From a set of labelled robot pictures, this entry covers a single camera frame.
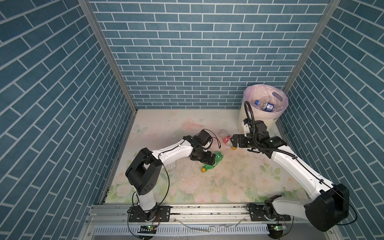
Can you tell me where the clear bottle red label yellow cap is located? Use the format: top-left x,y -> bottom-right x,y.
223,135 -> 237,150

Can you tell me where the aluminium mounting rail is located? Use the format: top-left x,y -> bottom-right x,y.
79,204 -> 343,240

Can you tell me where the green plastic bottle yellow cap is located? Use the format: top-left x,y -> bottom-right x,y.
201,151 -> 224,173

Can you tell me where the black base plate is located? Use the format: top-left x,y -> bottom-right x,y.
246,203 -> 291,222
127,206 -> 171,223

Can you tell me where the cream bin with pink bag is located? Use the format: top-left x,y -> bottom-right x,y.
237,84 -> 289,134

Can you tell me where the clear bottle blue cap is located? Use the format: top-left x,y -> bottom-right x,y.
255,100 -> 275,113

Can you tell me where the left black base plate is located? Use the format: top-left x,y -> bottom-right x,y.
127,206 -> 171,223

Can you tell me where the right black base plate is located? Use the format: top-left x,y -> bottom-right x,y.
246,203 -> 291,222

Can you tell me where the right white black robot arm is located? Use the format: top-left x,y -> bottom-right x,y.
231,119 -> 350,232

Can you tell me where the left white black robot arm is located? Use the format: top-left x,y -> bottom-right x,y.
125,131 -> 216,212

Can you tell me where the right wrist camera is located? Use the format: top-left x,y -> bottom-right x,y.
243,119 -> 253,136

